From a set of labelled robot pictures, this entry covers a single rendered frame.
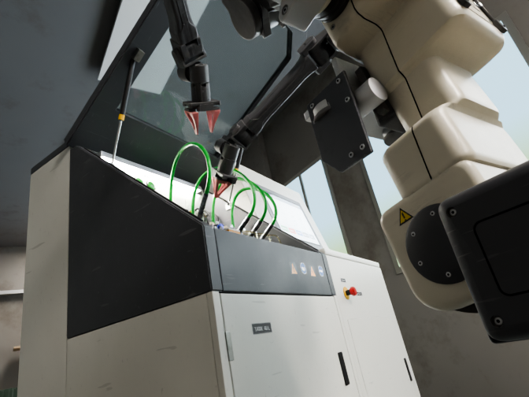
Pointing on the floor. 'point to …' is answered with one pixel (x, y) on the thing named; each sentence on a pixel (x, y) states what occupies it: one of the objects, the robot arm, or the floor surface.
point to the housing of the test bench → (46, 280)
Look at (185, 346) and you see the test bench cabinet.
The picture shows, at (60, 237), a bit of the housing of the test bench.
